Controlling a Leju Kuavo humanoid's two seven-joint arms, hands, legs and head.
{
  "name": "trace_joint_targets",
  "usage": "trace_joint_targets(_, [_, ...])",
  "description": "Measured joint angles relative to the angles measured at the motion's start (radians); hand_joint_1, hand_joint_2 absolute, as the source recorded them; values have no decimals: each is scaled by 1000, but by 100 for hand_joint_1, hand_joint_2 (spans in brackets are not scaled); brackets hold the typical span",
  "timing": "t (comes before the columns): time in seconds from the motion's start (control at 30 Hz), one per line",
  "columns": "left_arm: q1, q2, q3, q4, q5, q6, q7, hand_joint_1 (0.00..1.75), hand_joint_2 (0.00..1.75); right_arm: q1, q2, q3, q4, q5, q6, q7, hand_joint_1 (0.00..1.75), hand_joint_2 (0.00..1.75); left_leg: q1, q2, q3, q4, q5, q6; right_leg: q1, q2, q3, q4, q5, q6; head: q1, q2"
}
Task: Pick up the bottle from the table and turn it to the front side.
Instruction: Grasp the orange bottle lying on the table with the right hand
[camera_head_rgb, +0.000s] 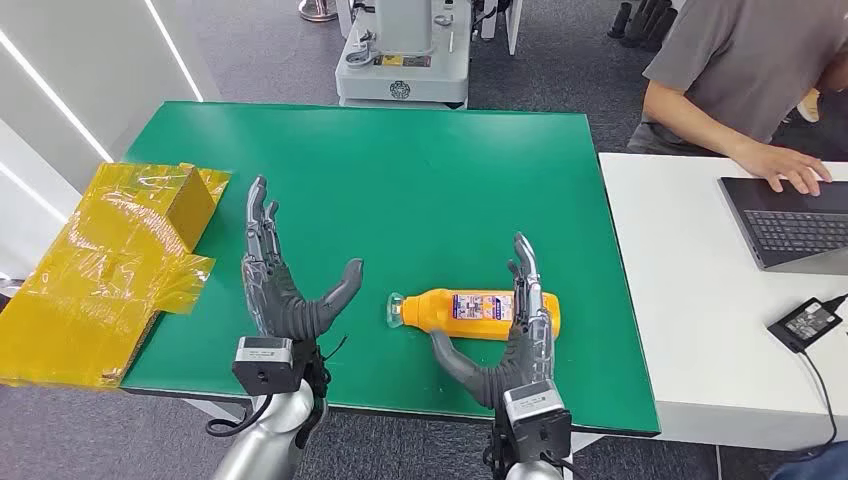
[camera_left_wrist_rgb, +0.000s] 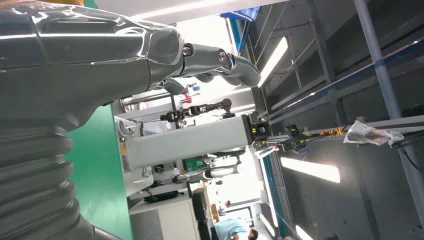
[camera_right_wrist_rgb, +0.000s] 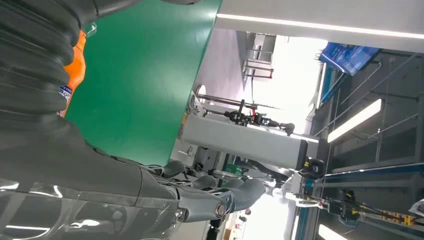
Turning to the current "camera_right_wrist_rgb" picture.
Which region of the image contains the green box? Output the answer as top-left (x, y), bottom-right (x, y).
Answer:
top-left (225, 163), bottom-right (243, 175)

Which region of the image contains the long ceiling light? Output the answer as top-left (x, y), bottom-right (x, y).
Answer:
top-left (327, 98), bottom-right (383, 144)

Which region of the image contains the blue sign board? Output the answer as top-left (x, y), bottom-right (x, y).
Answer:
top-left (318, 42), bottom-right (380, 76)

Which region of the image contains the metal rail with yellow clips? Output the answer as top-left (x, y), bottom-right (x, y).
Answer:
top-left (293, 188), bottom-right (424, 233)

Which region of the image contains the grey machine column with base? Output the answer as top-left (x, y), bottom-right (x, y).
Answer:
top-left (178, 99), bottom-right (327, 181)

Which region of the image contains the green table mat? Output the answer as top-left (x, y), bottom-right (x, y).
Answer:
top-left (64, 0), bottom-right (223, 167)

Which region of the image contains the clear plastic bag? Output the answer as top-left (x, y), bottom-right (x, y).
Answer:
top-left (409, 198), bottom-right (424, 218)

